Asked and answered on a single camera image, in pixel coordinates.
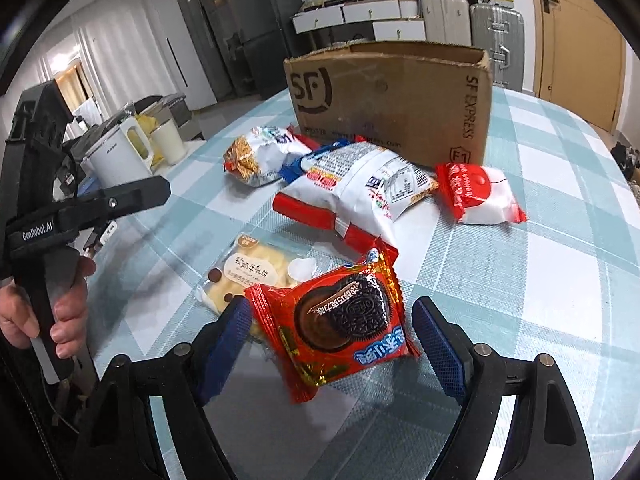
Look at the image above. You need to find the pile of loose shoes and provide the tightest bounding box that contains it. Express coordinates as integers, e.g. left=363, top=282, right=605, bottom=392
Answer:
left=610, top=140, right=640, bottom=186

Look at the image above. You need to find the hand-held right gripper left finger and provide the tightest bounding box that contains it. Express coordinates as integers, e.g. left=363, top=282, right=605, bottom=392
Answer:
left=72, top=296, right=253, bottom=480

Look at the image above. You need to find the white drawer desk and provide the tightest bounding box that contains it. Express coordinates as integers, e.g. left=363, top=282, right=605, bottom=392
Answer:
left=292, top=0, right=426, bottom=43

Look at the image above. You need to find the brown cardboard box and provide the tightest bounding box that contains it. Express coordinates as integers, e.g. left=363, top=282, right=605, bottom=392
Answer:
left=282, top=42, right=493, bottom=168

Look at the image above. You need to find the red chocolate pie packet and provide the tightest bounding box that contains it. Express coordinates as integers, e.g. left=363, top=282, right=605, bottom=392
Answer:
left=244, top=247, right=421, bottom=405

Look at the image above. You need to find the grey chair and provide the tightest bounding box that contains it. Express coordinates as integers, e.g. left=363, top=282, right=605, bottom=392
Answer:
left=132, top=92, right=206, bottom=143

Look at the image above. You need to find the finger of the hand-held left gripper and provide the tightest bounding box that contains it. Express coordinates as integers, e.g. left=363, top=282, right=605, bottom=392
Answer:
left=55, top=176, right=171, bottom=241

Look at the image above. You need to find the grey refrigerator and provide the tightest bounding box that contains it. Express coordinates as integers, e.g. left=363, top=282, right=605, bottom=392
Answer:
left=227, top=0, right=306, bottom=101

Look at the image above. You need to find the yellow plastic bag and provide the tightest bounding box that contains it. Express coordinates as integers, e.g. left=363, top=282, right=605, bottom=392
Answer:
left=134, top=112, right=158, bottom=168

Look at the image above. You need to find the wooden door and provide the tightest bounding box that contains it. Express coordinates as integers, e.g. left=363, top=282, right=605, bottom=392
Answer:
left=525, top=0, right=628, bottom=133

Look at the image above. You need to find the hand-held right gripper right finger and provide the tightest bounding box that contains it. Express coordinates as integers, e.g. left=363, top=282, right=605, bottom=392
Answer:
left=412, top=296, right=596, bottom=480

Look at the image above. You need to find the white curtain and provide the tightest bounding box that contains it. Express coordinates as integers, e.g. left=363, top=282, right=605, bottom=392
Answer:
left=75, top=10, right=216, bottom=128

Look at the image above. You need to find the tall dark cabinet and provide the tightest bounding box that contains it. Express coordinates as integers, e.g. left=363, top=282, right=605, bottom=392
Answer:
left=192, top=0, right=236, bottom=106

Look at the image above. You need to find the cream bread packet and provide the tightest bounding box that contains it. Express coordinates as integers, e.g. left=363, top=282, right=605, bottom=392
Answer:
left=197, top=232, right=318, bottom=316

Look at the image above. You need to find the noodle snack packet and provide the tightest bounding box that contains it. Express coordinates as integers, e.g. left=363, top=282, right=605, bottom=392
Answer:
left=222, top=125, right=313, bottom=188

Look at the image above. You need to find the person's left hand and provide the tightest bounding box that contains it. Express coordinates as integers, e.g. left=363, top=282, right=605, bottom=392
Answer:
left=0, top=259, right=97, bottom=359

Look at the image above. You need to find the beige suitcase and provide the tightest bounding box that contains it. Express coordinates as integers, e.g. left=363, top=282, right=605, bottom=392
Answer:
left=419, top=0, right=473, bottom=48

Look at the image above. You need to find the silver suitcase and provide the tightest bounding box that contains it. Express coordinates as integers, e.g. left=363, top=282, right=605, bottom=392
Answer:
left=470, top=2, right=526, bottom=88

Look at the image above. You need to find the red white candy packet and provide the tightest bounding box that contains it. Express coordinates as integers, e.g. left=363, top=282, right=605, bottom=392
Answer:
left=435, top=162, right=528, bottom=226

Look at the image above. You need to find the cream tumbler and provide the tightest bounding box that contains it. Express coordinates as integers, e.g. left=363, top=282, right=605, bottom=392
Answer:
left=150, top=119, right=187, bottom=166

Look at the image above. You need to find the white electric kettle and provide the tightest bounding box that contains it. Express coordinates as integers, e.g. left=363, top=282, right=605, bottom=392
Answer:
left=82, top=115, right=153, bottom=188

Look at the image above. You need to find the large white chip bag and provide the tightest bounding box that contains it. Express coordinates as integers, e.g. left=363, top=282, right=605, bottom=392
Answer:
left=272, top=142, right=441, bottom=251

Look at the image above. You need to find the blue cookie packet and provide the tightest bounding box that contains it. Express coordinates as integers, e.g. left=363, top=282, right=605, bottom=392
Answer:
left=277, top=140, right=351, bottom=183

